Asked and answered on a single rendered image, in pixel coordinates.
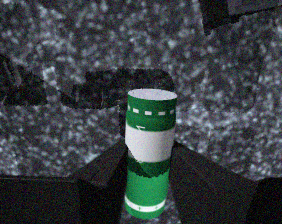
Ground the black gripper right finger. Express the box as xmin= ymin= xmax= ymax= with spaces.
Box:
xmin=169 ymin=141 xmax=282 ymax=224

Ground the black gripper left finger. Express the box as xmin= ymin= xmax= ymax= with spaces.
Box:
xmin=0 ymin=140 xmax=128 ymax=224

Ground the green and white battery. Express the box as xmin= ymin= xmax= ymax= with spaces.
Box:
xmin=124 ymin=89 xmax=177 ymax=220

